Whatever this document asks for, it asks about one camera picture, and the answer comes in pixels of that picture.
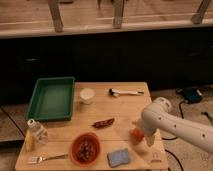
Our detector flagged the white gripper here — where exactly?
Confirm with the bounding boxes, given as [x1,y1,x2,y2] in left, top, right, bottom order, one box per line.
[133,117,156,146]

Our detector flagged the red orange apple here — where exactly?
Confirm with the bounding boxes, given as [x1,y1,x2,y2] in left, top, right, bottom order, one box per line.
[130,128,144,143]

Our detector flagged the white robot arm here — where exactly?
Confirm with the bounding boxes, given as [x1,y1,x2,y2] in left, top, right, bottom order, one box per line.
[136,97,213,154]

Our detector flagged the white paper cup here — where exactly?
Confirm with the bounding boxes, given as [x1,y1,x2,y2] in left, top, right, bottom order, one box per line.
[80,88,95,105]

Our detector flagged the blue sponge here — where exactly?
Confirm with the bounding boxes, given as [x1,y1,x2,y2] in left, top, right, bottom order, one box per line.
[107,148,131,168]

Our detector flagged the dried red chili pepper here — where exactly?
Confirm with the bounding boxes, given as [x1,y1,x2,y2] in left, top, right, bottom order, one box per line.
[92,118,115,129]

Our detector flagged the black and white brush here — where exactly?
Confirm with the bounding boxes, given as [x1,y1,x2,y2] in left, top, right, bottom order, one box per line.
[109,88,144,97]

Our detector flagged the blue black device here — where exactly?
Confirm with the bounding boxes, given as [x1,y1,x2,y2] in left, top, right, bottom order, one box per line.
[182,88,203,104]

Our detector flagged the orange bowl with contents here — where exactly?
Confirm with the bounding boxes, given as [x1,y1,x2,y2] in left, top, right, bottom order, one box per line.
[69,132,101,167]

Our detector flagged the green plastic tray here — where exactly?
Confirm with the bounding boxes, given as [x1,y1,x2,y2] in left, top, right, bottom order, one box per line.
[25,77,75,121]

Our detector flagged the clear plastic bottle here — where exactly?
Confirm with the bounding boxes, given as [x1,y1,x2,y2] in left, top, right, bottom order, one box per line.
[27,119,48,145]

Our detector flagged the silver fork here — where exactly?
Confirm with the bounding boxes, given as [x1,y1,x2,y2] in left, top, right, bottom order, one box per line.
[27,154,68,164]

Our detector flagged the yellow small object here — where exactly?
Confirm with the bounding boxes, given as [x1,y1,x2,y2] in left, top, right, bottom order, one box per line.
[25,131,34,151]

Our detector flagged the black cable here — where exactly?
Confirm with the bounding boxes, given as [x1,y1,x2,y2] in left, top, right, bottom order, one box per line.
[161,101,186,171]

